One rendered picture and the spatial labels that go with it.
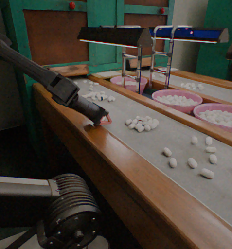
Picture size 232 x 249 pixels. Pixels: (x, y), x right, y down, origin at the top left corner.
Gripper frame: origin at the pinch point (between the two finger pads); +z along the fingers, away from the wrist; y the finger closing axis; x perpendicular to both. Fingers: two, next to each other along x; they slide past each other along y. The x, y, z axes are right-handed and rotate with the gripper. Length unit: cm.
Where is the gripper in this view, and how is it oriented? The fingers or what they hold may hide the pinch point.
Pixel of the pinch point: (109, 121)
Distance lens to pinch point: 81.4
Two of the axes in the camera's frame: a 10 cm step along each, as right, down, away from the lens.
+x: -5.3, 8.4, 0.4
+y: -5.4, -3.8, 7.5
